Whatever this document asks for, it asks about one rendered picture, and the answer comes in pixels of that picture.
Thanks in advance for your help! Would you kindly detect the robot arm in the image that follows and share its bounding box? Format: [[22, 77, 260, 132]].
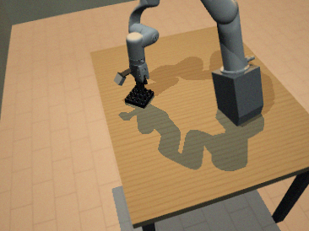
[[113, 0, 255, 86]]

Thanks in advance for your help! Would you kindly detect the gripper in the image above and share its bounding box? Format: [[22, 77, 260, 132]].
[[129, 62, 149, 91]]

